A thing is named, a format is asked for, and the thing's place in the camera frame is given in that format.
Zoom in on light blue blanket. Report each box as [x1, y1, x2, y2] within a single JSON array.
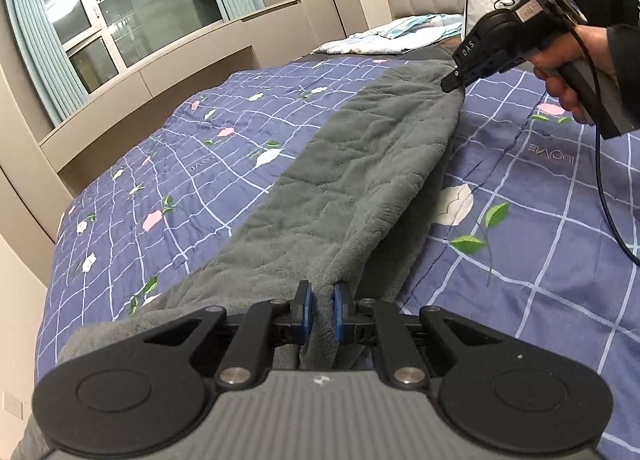
[[312, 13, 466, 57]]

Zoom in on beige window cabinet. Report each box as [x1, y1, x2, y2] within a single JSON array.
[[39, 0, 302, 182]]

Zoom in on person's right hand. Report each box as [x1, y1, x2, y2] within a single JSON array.
[[532, 24, 621, 127]]

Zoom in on blue floral checked quilt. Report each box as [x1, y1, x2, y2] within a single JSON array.
[[37, 53, 640, 443]]

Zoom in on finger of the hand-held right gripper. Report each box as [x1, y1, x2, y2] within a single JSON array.
[[440, 68, 469, 94]]

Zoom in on person's right forearm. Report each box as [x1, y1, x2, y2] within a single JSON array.
[[604, 20, 640, 131]]

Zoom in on dark gripper cable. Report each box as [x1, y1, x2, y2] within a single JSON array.
[[594, 123, 640, 267]]

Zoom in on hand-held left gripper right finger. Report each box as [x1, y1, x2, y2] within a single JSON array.
[[332, 283, 494, 387]]

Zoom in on white wall socket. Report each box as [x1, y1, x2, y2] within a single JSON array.
[[2, 389, 24, 417]]

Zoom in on grey fleece pants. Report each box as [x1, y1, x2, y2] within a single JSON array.
[[10, 60, 467, 460]]

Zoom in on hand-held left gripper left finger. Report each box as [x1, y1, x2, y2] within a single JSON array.
[[142, 280, 316, 389]]

